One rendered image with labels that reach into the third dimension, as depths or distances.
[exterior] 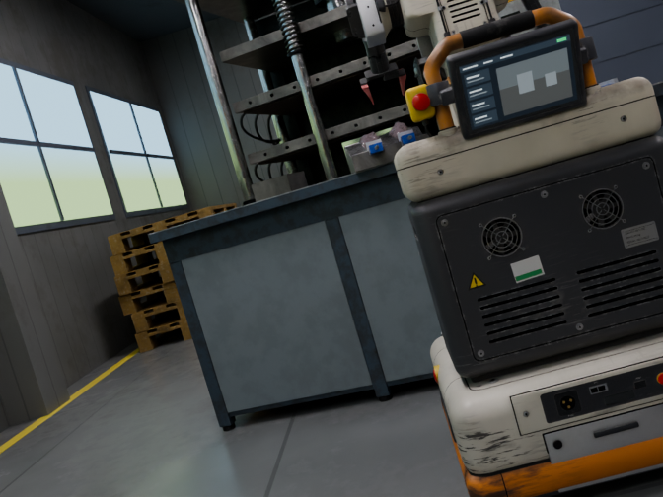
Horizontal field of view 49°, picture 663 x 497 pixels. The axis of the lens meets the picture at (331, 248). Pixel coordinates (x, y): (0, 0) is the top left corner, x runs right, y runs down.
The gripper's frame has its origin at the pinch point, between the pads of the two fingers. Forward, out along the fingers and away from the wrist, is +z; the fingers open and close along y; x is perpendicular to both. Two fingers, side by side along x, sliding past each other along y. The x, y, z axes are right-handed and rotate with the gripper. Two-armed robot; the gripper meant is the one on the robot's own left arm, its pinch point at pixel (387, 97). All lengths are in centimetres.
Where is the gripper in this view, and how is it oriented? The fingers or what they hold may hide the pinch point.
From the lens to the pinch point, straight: 236.0
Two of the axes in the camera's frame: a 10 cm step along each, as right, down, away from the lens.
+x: 0.7, 5.2, -8.5
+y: -9.6, 2.7, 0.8
